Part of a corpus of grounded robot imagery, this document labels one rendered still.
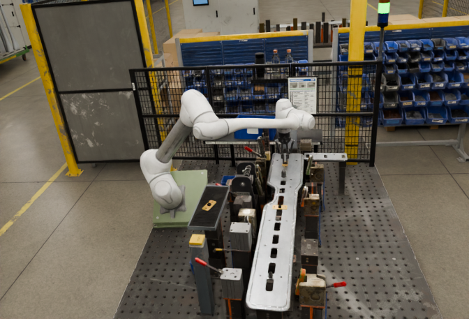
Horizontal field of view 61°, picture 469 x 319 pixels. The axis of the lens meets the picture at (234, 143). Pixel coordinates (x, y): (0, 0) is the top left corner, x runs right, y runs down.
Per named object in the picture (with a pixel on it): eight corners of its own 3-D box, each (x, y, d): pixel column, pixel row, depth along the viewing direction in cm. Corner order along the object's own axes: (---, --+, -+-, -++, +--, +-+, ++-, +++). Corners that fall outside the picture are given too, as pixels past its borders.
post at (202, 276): (213, 317, 199) (203, 248, 180) (199, 315, 201) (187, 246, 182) (216, 304, 206) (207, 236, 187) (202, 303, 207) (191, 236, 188)
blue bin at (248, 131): (273, 140, 298) (272, 124, 292) (233, 138, 307) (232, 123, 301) (277, 131, 312) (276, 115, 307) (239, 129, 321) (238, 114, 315)
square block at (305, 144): (311, 186, 298) (311, 143, 282) (300, 186, 300) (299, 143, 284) (311, 181, 305) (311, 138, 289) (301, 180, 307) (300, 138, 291)
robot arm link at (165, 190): (165, 213, 262) (155, 206, 241) (153, 190, 268) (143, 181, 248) (186, 202, 263) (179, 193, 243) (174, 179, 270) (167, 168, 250)
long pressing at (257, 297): (296, 313, 163) (295, 310, 162) (241, 308, 167) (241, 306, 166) (303, 153, 284) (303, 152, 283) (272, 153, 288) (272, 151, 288)
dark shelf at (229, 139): (322, 145, 291) (322, 141, 290) (203, 144, 309) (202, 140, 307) (322, 132, 311) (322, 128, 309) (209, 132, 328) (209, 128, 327)
